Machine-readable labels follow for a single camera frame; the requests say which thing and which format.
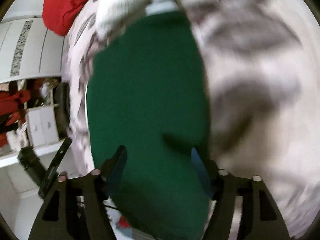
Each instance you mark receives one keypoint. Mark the green white varsity jacket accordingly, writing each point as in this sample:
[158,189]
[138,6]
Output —
[147,94]

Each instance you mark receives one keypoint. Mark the floral fleece bed blanket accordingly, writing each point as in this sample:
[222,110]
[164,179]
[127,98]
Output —
[261,73]

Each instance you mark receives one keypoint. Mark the white drawer unit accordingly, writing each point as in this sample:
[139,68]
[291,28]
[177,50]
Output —
[39,131]

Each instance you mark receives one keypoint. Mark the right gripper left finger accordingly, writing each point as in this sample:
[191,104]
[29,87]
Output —
[75,208]

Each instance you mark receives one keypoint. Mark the white wardrobe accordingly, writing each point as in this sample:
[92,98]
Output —
[30,50]

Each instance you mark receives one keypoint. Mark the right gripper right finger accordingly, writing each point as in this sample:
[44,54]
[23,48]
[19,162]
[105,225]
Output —
[242,201]

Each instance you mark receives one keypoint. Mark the red clothes in closet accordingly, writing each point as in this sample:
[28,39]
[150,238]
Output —
[12,105]

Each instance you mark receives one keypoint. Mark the folded white towel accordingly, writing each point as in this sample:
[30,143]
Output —
[110,13]

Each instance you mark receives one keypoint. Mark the red duvet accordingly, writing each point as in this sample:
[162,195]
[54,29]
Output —
[59,15]

